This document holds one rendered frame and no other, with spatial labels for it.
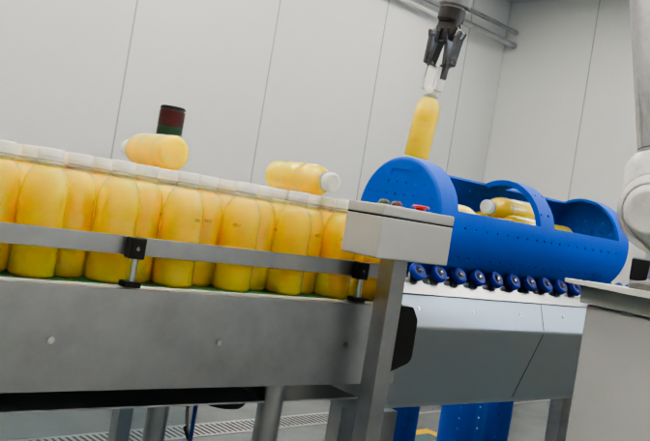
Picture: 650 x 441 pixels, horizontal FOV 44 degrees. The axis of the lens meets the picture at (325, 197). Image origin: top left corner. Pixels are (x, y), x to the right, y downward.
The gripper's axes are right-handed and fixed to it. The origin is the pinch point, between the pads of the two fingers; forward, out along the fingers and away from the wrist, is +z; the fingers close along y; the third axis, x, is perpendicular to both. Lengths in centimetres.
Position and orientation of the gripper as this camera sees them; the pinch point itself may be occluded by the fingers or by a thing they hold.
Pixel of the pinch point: (434, 79)
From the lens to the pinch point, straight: 227.3
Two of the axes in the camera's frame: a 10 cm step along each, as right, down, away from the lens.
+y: -5.6, -2.1, 8.0
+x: -7.9, -1.5, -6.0
